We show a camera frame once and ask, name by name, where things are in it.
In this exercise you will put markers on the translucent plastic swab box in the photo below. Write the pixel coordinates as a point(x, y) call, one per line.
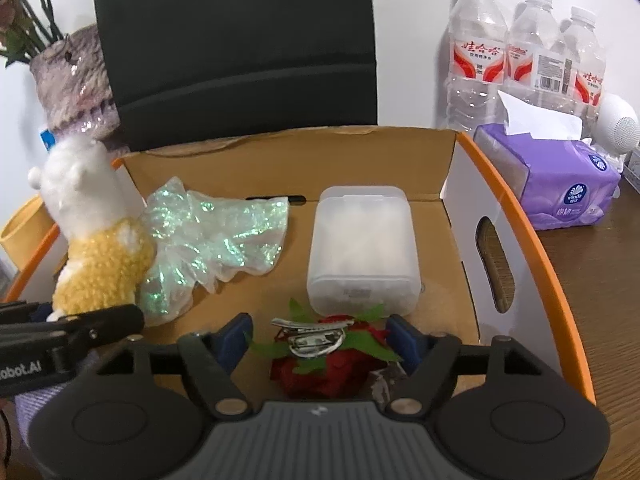
point(360, 245)

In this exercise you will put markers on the yellow cup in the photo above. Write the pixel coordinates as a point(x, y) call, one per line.
point(25, 232)

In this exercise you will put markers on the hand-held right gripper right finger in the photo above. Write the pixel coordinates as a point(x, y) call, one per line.
point(402, 342)

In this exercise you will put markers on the black paper bag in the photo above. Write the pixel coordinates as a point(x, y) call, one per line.
point(235, 50)

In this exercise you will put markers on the white robot speaker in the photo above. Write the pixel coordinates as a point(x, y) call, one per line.
point(620, 125)

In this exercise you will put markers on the clear water bottle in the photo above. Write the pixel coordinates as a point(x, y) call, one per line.
point(475, 60)
point(535, 55)
point(585, 70)

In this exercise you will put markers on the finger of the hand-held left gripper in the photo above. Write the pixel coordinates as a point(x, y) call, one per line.
point(110, 322)
point(25, 311)

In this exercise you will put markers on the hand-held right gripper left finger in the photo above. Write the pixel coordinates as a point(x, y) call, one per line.
point(235, 342)

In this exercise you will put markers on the mottled purple ceramic vase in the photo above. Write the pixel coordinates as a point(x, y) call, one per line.
point(70, 85)

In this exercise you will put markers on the iridescent wrapping film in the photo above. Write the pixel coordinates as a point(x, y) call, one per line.
point(210, 240)

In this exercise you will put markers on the orange cardboard box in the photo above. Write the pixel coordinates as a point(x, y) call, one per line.
point(225, 160)

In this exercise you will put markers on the purple tissue pack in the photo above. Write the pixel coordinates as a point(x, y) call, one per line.
point(560, 180)

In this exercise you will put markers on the white and yellow plush toy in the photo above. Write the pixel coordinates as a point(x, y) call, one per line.
point(100, 260)

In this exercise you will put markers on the purple woven cloth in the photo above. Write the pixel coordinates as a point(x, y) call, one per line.
point(31, 406)

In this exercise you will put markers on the red rose hair clip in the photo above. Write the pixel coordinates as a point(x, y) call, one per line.
point(310, 377)

